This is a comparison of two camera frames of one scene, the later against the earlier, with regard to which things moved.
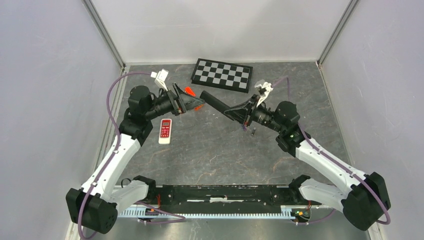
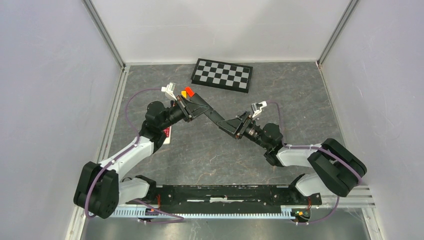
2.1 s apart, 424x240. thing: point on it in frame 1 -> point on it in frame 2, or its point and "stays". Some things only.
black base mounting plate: (226, 197) stays
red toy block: (189, 91) stays
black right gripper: (242, 113) -> (237, 126)
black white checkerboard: (221, 75) stays
